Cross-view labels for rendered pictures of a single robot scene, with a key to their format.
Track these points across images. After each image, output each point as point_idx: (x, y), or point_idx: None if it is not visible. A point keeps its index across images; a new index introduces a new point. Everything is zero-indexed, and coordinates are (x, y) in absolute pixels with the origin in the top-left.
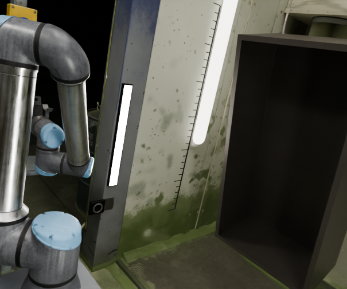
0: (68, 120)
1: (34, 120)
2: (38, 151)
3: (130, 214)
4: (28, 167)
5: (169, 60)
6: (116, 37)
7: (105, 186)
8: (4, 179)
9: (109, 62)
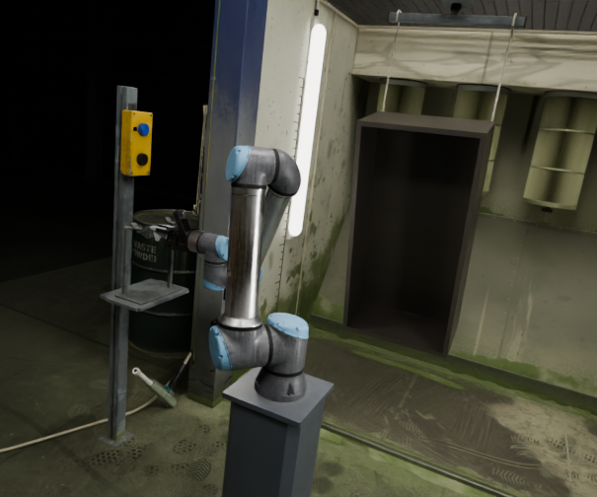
0: (269, 228)
1: (194, 235)
2: (212, 266)
3: None
4: (161, 292)
5: (267, 146)
6: (218, 129)
7: (222, 300)
8: (254, 288)
9: (210, 158)
